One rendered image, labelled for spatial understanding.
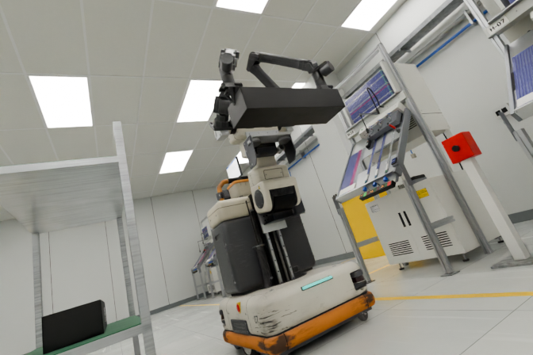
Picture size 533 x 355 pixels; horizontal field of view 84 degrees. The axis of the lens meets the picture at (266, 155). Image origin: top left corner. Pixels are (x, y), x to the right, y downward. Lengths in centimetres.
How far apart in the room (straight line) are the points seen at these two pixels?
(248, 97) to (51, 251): 801
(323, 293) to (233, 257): 51
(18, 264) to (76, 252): 110
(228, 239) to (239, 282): 23
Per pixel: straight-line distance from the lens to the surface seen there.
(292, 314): 147
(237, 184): 189
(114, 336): 116
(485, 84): 412
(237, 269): 172
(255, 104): 129
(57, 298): 880
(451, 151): 220
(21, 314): 889
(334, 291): 160
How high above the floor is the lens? 42
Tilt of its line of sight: 19 degrees up
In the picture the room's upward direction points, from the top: 18 degrees counter-clockwise
